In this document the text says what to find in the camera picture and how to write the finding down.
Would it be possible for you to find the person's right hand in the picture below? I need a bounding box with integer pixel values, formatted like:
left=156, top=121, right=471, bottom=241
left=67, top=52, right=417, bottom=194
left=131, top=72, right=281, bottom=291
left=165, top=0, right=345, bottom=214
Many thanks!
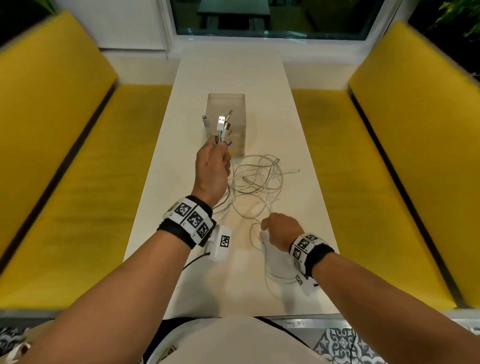
left=260, top=212, right=305, bottom=253

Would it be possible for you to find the person's white shirt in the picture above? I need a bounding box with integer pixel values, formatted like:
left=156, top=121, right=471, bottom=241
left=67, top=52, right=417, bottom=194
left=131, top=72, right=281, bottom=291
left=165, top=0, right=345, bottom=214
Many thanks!
left=148, top=314, right=327, bottom=364

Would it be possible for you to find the yellow bench backrest cushion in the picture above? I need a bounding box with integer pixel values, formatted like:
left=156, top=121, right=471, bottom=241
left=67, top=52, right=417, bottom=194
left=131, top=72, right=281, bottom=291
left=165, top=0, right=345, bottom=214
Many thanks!
left=0, top=10, right=119, bottom=260

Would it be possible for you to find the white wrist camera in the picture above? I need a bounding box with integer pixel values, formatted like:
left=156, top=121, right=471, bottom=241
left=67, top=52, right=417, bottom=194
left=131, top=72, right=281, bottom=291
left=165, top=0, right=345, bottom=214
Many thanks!
left=294, top=273, right=320, bottom=297
left=204, top=224, right=233, bottom=262

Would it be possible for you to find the person's left hand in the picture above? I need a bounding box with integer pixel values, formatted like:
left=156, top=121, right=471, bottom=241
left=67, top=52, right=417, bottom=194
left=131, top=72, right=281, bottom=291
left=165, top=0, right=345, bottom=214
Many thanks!
left=191, top=140, right=233, bottom=209

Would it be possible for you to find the yellow bench seat cushion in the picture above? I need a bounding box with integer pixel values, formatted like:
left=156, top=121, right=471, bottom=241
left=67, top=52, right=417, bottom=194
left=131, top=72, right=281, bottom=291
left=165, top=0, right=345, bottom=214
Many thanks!
left=291, top=88, right=457, bottom=310
left=0, top=84, right=173, bottom=310

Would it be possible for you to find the person's right forearm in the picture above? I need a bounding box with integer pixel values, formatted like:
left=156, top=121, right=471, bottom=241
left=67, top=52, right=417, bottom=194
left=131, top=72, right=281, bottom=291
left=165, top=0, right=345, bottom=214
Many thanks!
left=311, top=251, right=480, bottom=364

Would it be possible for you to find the person's left forearm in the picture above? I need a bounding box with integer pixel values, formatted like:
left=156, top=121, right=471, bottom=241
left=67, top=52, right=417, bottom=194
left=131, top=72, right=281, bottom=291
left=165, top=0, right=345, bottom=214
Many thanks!
left=18, top=229, right=192, bottom=364

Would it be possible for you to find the yellow bench right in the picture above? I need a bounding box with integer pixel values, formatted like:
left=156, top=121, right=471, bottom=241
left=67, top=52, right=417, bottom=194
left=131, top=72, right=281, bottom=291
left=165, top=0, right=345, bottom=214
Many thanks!
left=348, top=20, right=480, bottom=308

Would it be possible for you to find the black camera cable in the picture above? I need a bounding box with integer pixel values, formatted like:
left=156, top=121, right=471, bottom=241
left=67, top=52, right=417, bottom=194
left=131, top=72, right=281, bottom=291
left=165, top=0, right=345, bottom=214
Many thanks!
left=182, top=251, right=211, bottom=271
left=312, top=283, right=361, bottom=364

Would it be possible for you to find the black marker wristband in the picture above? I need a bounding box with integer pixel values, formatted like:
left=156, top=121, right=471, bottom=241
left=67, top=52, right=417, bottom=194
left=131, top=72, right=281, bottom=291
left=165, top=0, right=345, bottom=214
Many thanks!
left=288, top=234, right=336, bottom=278
left=157, top=195, right=218, bottom=250

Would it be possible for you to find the glass window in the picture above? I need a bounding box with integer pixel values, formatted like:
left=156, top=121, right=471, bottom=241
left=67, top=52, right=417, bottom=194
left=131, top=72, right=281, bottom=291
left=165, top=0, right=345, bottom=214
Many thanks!
left=170, top=0, right=387, bottom=40

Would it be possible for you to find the translucent plastic drawer box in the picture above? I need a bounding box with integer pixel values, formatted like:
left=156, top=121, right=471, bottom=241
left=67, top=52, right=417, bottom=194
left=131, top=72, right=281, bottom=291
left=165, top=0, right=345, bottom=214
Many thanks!
left=205, top=92, right=247, bottom=158

